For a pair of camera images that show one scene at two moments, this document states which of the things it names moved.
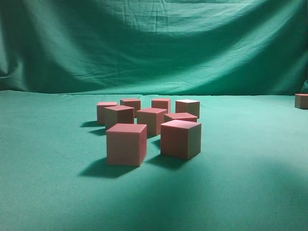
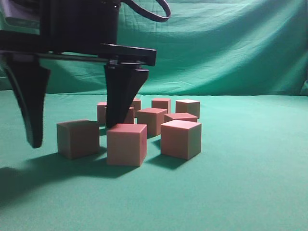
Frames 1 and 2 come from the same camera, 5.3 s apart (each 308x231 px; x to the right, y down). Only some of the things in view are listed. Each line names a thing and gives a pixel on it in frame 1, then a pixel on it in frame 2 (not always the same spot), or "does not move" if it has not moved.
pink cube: x=127 y=144 does not move
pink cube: x=180 y=138 does not move
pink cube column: x=161 y=103 does not move
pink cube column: x=301 y=100 -> x=77 y=138
